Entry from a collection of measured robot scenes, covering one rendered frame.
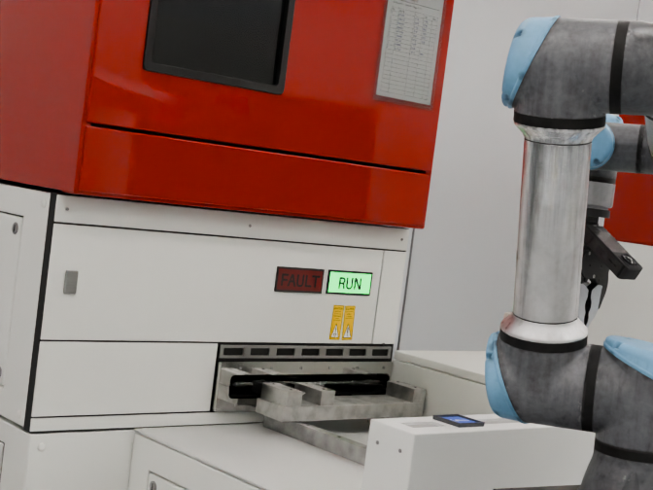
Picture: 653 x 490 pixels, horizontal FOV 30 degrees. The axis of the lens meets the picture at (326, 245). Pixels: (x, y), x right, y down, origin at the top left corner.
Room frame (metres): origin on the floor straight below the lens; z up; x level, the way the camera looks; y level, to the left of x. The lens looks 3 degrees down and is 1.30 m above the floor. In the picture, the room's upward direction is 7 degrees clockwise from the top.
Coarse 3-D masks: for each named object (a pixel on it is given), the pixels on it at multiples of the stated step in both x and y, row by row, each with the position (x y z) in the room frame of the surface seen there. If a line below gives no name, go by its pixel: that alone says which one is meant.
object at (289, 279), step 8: (280, 272) 2.32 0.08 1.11; (288, 272) 2.33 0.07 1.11; (296, 272) 2.34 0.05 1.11; (304, 272) 2.35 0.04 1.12; (312, 272) 2.37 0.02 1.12; (320, 272) 2.38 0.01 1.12; (280, 280) 2.32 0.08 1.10; (288, 280) 2.33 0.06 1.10; (296, 280) 2.34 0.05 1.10; (304, 280) 2.36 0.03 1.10; (312, 280) 2.37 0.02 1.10; (320, 280) 2.38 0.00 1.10; (280, 288) 2.32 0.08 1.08; (288, 288) 2.33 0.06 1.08; (296, 288) 2.35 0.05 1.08; (304, 288) 2.36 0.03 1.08; (312, 288) 2.37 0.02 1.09; (320, 288) 2.38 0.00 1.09
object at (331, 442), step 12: (264, 420) 2.29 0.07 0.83; (276, 420) 2.26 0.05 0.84; (288, 432) 2.23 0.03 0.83; (300, 432) 2.21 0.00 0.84; (312, 432) 2.18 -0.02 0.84; (324, 432) 2.16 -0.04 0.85; (312, 444) 2.18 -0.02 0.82; (324, 444) 2.15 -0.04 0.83; (336, 444) 2.13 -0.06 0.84; (348, 444) 2.11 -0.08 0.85; (360, 444) 2.10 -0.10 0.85; (348, 456) 2.10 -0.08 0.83; (360, 456) 2.08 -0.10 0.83
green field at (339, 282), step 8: (336, 272) 2.41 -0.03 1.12; (344, 272) 2.42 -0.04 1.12; (336, 280) 2.41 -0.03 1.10; (344, 280) 2.42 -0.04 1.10; (352, 280) 2.44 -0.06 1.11; (360, 280) 2.45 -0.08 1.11; (368, 280) 2.47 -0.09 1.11; (328, 288) 2.40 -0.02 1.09; (336, 288) 2.41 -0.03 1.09; (344, 288) 2.43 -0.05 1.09; (352, 288) 2.44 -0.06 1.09; (360, 288) 2.45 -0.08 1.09; (368, 288) 2.47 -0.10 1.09
